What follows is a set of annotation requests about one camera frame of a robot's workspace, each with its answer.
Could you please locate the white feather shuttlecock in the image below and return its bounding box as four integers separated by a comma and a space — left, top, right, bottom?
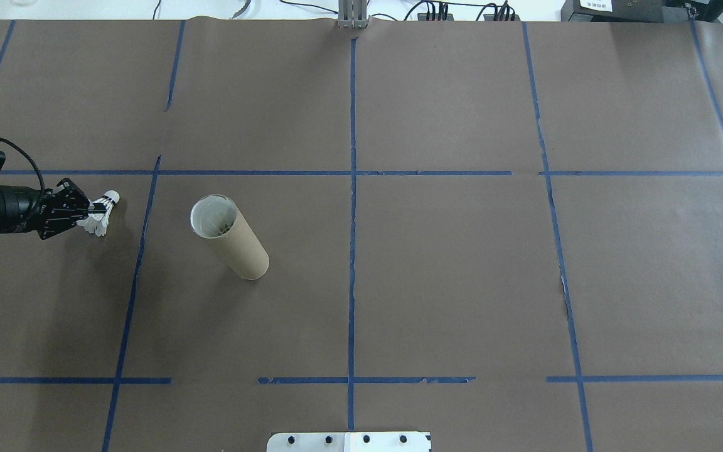
201, 210, 235, 239
77, 190, 121, 238

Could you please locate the brown cardboard tube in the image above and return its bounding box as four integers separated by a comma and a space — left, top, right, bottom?
189, 194, 270, 281

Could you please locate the white side desk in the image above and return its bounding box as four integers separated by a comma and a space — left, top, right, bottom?
0, 0, 564, 22

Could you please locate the white column stand with plate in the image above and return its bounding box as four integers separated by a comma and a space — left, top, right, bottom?
266, 431, 432, 452

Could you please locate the black box with white label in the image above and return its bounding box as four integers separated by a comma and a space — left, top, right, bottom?
560, 0, 671, 23

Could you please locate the black electronic device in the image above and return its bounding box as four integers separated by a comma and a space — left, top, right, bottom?
663, 0, 723, 14

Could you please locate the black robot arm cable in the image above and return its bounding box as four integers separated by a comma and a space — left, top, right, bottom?
0, 137, 46, 196

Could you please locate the grey metal post mount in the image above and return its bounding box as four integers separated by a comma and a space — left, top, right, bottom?
336, 0, 370, 31

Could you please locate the black cable plug cluster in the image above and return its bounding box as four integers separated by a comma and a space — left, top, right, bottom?
404, 1, 453, 22
476, 1, 520, 22

